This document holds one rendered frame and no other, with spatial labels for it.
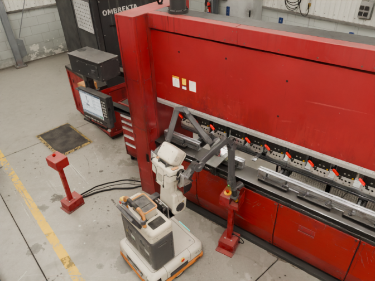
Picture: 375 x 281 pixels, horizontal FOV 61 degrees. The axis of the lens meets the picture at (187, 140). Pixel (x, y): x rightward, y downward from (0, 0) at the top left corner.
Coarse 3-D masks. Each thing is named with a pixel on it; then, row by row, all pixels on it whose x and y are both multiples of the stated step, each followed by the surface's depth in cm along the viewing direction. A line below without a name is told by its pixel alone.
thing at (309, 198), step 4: (300, 192) 297; (300, 196) 293; (308, 196) 293; (308, 200) 290; (312, 200) 289; (316, 200) 288; (316, 204) 286; (320, 204) 284; (328, 204) 284; (324, 208) 283; (328, 208) 281
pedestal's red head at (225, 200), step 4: (228, 188) 322; (244, 188) 314; (244, 192) 317; (220, 196) 315; (224, 196) 314; (228, 196) 314; (240, 196) 318; (220, 200) 318; (224, 200) 315; (228, 200) 312; (232, 200) 319; (240, 200) 310; (224, 204) 318; (228, 204) 315; (232, 204) 315; (236, 204) 315; (240, 204) 314; (232, 208) 315; (236, 208) 312
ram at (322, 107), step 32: (160, 32) 308; (160, 64) 328; (192, 64) 302; (224, 64) 280; (256, 64) 261; (288, 64) 244; (320, 64) 230; (160, 96) 352; (192, 96) 323; (224, 96) 297; (256, 96) 276; (288, 96) 257; (320, 96) 241; (352, 96) 227; (256, 128) 292; (288, 128) 272; (320, 128) 254; (352, 128) 238; (352, 160) 250
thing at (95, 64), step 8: (88, 48) 333; (72, 56) 320; (80, 56) 314; (88, 56) 313; (96, 56) 312; (104, 56) 311; (112, 56) 310; (72, 64) 328; (80, 64) 317; (88, 64) 308; (96, 64) 301; (104, 64) 303; (112, 64) 310; (80, 72) 325; (88, 72) 315; (96, 72) 306; (104, 72) 306; (112, 72) 314; (120, 72) 322; (88, 80) 343; (104, 80) 310
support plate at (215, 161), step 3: (225, 153) 334; (213, 156) 331; (216, 156) 330; (222, 156) 330; (225, 156) 330; (210, 159) 326; (213, 159) 326; (216, 159) 326; (219, 159) 326; (222, 159) 326; (207, 162) 323; (210, 162) 323; (213, 162) 322; (216, 162) 322; (219, 162) 322; (210, 165) 319; (213, 165) 319; (216, 165) 319
